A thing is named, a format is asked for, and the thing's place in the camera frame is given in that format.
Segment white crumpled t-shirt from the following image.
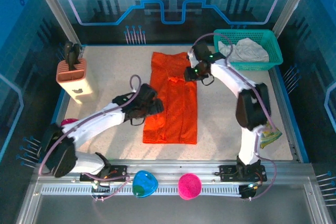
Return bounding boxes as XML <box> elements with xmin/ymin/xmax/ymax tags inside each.
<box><xmin>217</xmin><ymin>37</ymin><xmax>270</xmax><ymax>63</ymax></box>

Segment magenta cup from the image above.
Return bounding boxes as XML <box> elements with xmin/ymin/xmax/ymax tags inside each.
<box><xmin>60</xmin><ymin>118</ymin><xmax>79</xmax><ymax>128</ymax></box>

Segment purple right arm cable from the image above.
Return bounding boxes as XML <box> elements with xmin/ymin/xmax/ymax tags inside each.
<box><xmin>194</xmin><ymin>33</ymin><xmax>278</xmax><ymax>201</ymax></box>

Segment pink bowl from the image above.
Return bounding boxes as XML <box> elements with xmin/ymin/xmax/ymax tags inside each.
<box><xmin>177</xmin><ymin>173</ymin><xmax>203</xmax><ymax>200</ymax></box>

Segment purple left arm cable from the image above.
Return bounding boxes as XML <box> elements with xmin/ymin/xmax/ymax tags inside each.
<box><xmin>38</xmin><ymin>74</ymin><xmax>144</xmax><ymax>203</ymax></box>

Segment teal plastic basket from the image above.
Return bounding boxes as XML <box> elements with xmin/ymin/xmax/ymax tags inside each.
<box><xmin>213</xmin><ymin>29</ymin><xmax>284</xmax><ymax>71</ymax></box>

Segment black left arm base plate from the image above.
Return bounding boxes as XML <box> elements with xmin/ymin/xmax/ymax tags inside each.
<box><xmin>79</xmin><ymin>165</ymin><xmax>131</xmax><ymax>183</ymax></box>

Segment blue green plastic bowl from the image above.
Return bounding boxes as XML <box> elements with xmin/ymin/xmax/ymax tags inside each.
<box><xmin>132</xmin><ymin>170</ymin><xmax>159</xmax><ymax>198</ymax></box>

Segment pink knife block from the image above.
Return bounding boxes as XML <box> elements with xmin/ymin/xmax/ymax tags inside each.
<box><xmin>55</xmin><ymin>58</ymin><xmax>99</xmax><ymax>104</ymax></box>

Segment aluminium frame rail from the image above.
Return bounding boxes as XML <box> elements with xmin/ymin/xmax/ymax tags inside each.
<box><xmin>33</xmin><ymin>159</ymin><xmax>317</xmax><ymax>182</ymax></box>

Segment slotted grey cable duct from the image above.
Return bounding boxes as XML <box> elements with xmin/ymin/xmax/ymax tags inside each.
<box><xmin>40</xmin><ymin>184</ymin><xmax>244</xmax><ymax>196</ymax></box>

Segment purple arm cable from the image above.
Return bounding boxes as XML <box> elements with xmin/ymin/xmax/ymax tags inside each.
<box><xmin>38</xmin><ymin>74</ymin><xmax>144</xmax><ymax>203</ymax></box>
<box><xmin>194</xmin><ymin>33</ymin><xmax>278</xmax><ymax>201</ymax></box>

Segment orange t-shirt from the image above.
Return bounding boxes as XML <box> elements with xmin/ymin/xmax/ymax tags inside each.
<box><xmin>142</xmin><ymin>51</ymin><xmax>198</xmax><ymax>145</ymax></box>

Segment black-handled knife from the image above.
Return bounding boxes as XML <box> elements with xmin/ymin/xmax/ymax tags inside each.
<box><xmin>67</xmin><ymin>51</ymin><xmax>77</xmax><ymax>71</ymax></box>
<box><xmin>72</xmin><ymin>43</ymin><xmax>82</xmax><ymax>65</ymax></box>
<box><xmin>64</xmin><ymin>41</ymin><xmax>73</xmax><ymax>61</ymax></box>

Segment yellow green candy bag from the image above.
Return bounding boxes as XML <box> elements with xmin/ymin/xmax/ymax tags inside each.
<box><xmin>259</xmin><ymin>121</ymin><xmax>283</xmax><ymax>149</ymax></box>

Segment aluminium frame post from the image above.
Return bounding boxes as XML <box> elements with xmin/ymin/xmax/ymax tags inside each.
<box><xmin>271</xmin><ymin>0</ymin><xmax>316</xmax><ymax>35</ymax></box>
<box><xmin>28</xmin><ymin>0</ymin><xmax>82</xmax><ymax>47</ymax></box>

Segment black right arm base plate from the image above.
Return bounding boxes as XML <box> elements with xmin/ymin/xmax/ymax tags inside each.
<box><xmin>219</xmin><ymin>164</ymin><xmax>267</xmax><ymax>183</ymax></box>

